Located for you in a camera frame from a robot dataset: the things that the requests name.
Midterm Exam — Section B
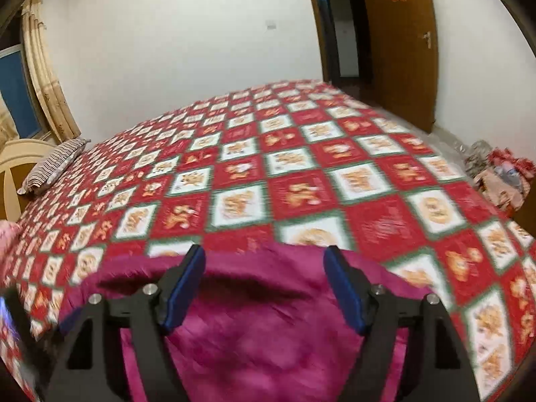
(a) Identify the beige curtain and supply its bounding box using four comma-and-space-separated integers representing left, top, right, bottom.
21, 0, 82, 143

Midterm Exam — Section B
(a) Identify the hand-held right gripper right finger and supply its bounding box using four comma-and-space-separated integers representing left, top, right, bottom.
322, 245, 480, 402

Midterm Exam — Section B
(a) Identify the striped pillow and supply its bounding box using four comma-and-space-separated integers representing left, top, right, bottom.
17, 138, 91, 195

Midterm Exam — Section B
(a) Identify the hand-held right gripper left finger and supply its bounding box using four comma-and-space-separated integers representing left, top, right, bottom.
46, 244, 207, 402

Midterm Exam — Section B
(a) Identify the pink cloth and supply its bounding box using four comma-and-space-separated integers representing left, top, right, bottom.
0, 221, 21, 246

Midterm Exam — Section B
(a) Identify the brown wooden door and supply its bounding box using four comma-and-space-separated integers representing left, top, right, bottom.
358, 0, 440, 134

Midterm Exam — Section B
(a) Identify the pile of clothes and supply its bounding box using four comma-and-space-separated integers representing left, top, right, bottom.
461, 140, 532, 210

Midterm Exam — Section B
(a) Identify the cream wooden headboard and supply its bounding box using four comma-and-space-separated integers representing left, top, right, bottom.
0, 139, 57, 222

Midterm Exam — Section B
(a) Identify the wooden door frame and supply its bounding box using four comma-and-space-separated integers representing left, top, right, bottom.
304, 0, 338, 85

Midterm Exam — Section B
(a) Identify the window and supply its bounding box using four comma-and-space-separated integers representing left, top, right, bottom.
0, 44, 45, 139

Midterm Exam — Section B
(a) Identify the magenta puffer jacket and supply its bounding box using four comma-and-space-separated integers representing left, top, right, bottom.
59, 241, 453, 402

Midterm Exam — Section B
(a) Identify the red printed blanket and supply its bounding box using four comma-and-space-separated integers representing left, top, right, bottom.
0, 79, 536, 402

